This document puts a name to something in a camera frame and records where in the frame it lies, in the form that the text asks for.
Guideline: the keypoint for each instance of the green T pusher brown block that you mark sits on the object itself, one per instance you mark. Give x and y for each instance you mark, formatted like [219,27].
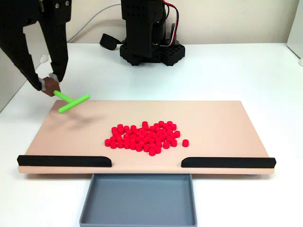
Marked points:
[72,102]

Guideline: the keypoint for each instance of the red granule pile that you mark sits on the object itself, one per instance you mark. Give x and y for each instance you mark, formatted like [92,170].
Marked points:
[142,139]

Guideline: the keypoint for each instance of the red cylindrical granule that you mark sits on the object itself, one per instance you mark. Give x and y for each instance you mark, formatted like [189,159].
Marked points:
[152,152]
[169,123]
[185,142]
[145,123]
[161,123]

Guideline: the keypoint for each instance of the grey plastic tray container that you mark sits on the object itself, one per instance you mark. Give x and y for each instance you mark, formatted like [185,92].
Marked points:
[139,201]

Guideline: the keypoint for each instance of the small white object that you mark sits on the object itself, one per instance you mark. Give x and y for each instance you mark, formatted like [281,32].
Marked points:
[45,59]

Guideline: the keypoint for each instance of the black clamp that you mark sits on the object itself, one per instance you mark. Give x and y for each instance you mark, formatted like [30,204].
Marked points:
[107,42]

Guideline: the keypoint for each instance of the beige flat board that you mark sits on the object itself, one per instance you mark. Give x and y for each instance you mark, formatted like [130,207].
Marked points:
[189,113]

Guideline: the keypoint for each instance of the white box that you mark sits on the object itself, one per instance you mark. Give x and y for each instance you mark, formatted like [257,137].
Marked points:
[297,23]

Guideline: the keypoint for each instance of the black edge rail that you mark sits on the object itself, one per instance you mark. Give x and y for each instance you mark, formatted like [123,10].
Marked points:
[227,162]
[64,161]

